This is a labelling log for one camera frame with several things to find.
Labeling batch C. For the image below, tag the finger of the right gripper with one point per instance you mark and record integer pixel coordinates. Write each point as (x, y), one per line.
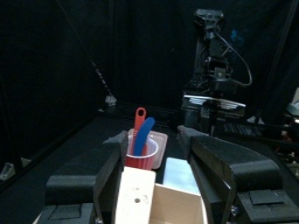
(213, 124)
(191, 120)

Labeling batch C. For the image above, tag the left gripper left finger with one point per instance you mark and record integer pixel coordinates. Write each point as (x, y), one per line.
(78, 180)

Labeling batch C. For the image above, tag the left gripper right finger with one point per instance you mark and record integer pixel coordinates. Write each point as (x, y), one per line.
(241, 175)

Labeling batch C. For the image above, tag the wooden drawer with red front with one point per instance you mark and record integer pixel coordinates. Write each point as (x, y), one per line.
(175, 204)

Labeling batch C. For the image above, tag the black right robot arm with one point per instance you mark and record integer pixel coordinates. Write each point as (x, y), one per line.
(213, 43)

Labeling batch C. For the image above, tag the wooden drawer cabinet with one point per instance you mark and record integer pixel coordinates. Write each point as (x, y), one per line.
(134, 186)

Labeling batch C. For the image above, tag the black textured panel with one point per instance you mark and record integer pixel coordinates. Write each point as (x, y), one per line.
(241, 129)

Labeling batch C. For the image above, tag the clear plastic container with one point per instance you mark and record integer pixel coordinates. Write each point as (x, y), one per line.
(162, 145)

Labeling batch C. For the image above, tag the blue plastic spatula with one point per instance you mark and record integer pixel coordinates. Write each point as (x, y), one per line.
(145, 134)

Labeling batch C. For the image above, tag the red plastic spatula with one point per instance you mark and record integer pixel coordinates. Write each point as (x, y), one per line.
(138, 125)

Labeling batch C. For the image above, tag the red plastic cup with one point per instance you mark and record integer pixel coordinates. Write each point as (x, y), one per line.
(138, 163)

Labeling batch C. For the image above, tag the silver frame corner bracket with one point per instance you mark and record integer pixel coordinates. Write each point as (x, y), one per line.
(111, 100)
(7, 172)

